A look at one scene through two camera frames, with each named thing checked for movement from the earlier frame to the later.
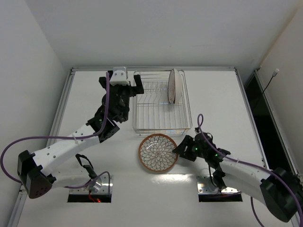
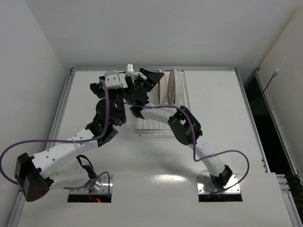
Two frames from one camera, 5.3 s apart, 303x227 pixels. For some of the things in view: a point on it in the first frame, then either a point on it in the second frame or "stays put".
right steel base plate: [205, 186] stays put
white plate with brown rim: [174, 87] stays put
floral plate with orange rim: [155, 153] -> [159, 92]
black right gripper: [189, 148] -> [141, 83]
